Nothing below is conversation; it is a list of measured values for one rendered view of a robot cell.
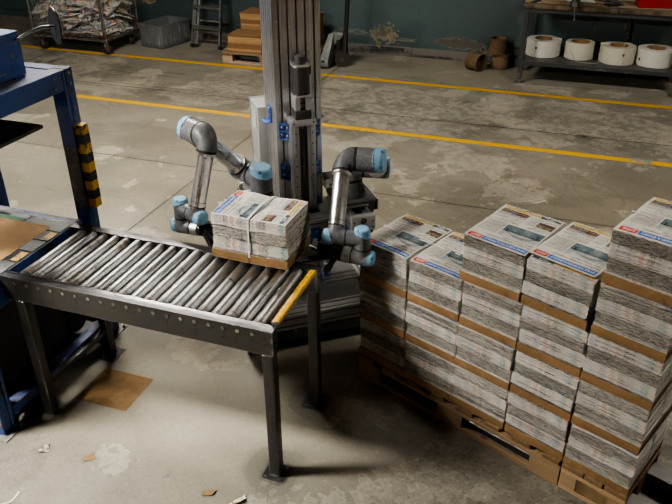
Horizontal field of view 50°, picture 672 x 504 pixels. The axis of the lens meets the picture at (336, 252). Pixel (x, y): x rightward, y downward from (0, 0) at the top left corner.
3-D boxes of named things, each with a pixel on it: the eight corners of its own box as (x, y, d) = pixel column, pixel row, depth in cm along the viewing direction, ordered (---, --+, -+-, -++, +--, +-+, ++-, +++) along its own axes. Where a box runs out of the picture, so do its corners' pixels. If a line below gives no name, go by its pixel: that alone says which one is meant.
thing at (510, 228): (506, 205, 325) (506, 203, 324) (565, 224, 308) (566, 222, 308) (462, 234, 301) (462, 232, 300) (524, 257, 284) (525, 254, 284)
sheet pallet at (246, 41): (330, 55, 971) (330, 11, 943) (308, 70, 903) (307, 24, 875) (249, 48, 1006) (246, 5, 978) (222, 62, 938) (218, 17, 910)
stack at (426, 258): (401, 341, 412) (407, 211, 371) (595, 440, 344) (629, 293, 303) (356, 374, 387) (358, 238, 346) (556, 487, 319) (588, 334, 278)
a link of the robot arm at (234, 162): (254, 189, 380) (187, 138, 337) (236, 181, 389) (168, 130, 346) (266, 170, 381) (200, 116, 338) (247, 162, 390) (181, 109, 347)
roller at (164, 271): (192, 256, 348) (191, 247, 345) (137, 308, 309) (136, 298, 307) (183, 254, 349) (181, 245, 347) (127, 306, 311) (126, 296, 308)
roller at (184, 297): (228, 263, 342) (227, 254, 340) (177, 316, 304) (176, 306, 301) (219, 261, 344) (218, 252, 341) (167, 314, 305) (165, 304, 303)
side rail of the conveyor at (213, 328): (278, 350, 295) (277, 326, 289) (273, 358, 290) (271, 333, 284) (12, 292, 334) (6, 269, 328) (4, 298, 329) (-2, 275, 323)
